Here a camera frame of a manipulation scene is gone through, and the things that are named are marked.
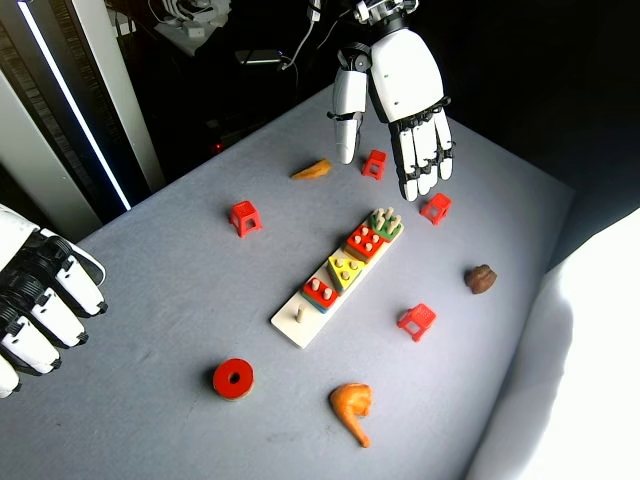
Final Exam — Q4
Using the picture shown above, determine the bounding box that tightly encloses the wooden shape sorter board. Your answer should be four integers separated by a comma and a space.
270, 207, 406, 350

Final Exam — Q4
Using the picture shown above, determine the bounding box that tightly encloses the orange toy chicken leg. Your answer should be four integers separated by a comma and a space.
328, 382, 374, 449

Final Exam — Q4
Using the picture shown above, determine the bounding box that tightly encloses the small red toy stool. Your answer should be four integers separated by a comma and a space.
360, 149, 389, 181
419, 192, 453, 227
396, 302, 438, 343
229, 200, 264, 239

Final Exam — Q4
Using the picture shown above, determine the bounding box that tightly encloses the brown toy nut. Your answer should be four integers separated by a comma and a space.
463, 264, 498, 295

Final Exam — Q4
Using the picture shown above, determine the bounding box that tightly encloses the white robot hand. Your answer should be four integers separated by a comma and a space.
0, 203, 109, 400
327, 27, 457, 203

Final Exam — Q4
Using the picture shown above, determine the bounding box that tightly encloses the grey table cloth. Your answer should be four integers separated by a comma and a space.
0, 82, 576, 480

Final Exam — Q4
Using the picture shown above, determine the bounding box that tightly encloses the thin white cable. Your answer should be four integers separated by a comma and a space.
278, 0, 323, 72

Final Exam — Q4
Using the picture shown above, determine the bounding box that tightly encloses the black flat device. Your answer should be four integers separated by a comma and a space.
234, 48, 284, 67

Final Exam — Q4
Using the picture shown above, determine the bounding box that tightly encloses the red ring disc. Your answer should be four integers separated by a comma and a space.
211, 357, 256, 402

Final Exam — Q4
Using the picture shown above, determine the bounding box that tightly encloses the white pillar with light strip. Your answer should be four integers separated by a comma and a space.
0, 0, 167, 241

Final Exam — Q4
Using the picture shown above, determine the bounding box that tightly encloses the orange toy wedge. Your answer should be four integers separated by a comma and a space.
290, 158, 333, 181

